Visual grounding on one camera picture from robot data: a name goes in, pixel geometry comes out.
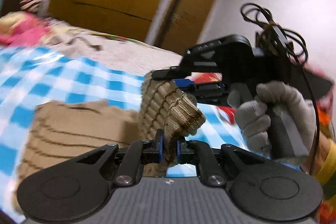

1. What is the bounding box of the tan striped ribbed sweater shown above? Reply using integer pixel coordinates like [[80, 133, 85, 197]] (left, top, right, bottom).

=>
[[15, 70, 207, 188]]

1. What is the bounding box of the grey gloved right hand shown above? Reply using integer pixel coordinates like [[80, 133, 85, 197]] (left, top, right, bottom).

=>
[[227, 81, 316, 166]]

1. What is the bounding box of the red gift bag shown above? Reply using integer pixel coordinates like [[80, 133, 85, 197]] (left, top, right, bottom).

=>
[[190, 72, 235, 124]]

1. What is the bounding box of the white floral bed sheet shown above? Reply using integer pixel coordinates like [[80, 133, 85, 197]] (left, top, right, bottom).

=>
[[38, 19, 182, 76]]

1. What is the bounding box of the blue white checkered plastic sheet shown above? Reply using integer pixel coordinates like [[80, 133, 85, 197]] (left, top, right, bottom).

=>
[[0, 45, 300, 223]]

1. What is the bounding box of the red white striped cloth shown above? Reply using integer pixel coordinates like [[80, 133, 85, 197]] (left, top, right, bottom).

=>
[[19, 0, 43, 14]]

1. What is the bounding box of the pink floral blanket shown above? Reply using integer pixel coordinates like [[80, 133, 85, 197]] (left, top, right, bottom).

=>
[[1, 11, 52, 47]]

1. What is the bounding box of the black cable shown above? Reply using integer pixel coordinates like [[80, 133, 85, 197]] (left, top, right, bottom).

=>
[[240, 2, 321, 175]]

